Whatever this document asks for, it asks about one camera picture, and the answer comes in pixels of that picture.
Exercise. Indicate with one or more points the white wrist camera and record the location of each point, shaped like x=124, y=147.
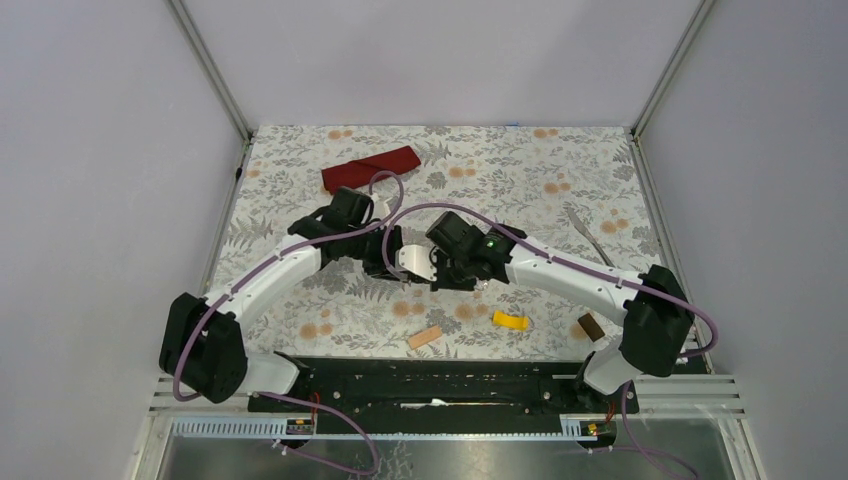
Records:
x=381, y=207
x=415, y=259

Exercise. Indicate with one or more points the silver table knife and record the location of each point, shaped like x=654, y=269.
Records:
x=583, y=230

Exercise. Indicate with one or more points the light wooden block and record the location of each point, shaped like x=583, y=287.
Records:
x=424, y=337

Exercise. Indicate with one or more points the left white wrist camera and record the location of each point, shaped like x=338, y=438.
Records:
x=381, y=207

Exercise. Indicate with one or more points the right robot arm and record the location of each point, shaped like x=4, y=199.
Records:
x=649, y=307

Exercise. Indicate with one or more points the dark brown block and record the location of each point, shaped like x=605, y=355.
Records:
x=589, y=328

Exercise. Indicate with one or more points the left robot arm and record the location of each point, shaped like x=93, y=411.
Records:
x=203, y=348

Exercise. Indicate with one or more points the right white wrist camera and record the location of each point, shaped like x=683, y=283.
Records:
x=415, y=259

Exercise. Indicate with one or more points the yellow block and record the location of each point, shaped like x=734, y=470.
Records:
x=518, y=323

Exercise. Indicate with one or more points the floral patterned table mat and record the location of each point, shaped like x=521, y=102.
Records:
x=525, y=177

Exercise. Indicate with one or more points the dark red cloth napkin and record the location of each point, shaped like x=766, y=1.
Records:
x=359, y=172

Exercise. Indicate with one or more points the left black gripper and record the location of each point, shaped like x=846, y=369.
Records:
x=378, y=268

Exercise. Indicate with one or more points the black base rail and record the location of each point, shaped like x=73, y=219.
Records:
x=404, y=396

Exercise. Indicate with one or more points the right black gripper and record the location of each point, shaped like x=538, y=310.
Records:
x=442, y=283

